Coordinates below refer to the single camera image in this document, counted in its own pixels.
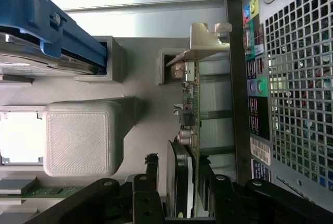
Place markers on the open black PC case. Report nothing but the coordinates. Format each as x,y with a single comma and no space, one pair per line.
299,78

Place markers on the green loose RAM stick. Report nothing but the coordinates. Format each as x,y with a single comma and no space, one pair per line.
52,191

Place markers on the grey printed parts rack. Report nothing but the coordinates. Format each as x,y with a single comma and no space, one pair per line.
145,91

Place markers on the silver hard disk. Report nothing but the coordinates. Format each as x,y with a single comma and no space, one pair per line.
26,60

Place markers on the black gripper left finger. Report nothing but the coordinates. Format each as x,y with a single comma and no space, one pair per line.
148,203

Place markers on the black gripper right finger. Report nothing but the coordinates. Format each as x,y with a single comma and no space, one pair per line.
226,203

